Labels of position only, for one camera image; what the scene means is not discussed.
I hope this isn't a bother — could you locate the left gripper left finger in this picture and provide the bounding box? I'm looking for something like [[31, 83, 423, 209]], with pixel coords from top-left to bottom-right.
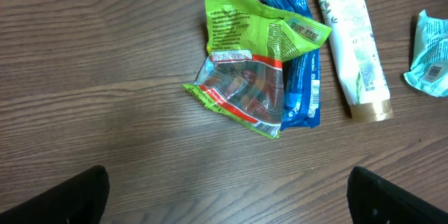
[[1, 165, 110, 224]]

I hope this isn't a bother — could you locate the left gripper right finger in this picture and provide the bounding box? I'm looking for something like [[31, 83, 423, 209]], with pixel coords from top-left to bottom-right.
[[346, 166, 447, 224]]

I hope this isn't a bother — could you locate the white tube gold cap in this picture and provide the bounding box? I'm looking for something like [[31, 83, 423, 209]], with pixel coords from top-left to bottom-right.
[[318, 0, 393, 122]]

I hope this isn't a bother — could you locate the light teal tissue pack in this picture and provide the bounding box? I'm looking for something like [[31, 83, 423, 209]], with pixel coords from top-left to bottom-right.
[[404, 10, 447, 97]]

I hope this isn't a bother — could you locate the green snack bag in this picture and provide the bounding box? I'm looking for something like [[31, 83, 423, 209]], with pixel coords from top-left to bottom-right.
[[183, 0, 331, 139]]

